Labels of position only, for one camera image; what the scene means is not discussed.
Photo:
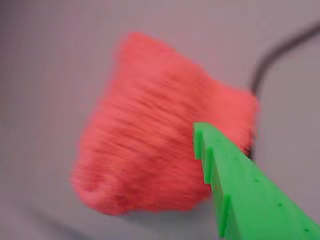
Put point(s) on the orange fuzzy cloth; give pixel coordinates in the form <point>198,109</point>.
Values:
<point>155,140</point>

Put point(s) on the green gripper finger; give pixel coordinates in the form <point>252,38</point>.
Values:
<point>250,200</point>

